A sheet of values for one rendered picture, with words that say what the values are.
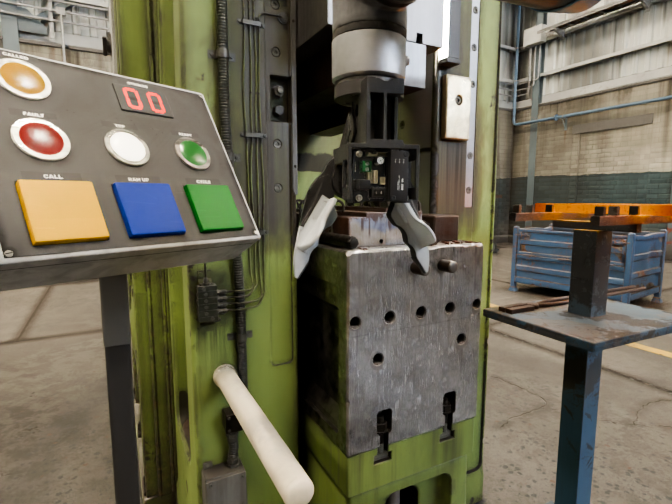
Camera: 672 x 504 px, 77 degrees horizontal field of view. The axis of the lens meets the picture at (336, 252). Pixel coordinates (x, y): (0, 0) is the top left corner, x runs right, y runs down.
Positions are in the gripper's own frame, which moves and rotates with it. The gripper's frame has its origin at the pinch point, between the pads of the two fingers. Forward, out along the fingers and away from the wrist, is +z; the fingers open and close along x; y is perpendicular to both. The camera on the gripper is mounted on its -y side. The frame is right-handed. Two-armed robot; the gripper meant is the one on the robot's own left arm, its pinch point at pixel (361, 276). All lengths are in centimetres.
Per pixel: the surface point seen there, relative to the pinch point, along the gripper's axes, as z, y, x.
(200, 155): -15.3, -24.2, -18.6
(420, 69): -38, -48, 28
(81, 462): 93, -127, -75
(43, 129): -16.7, -11.8, -35.1
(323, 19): -45, -44, 5
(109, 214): -6.8, -10.5, -28.4
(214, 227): -4.6, -17.4, -16.6
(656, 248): 39, -277, 379
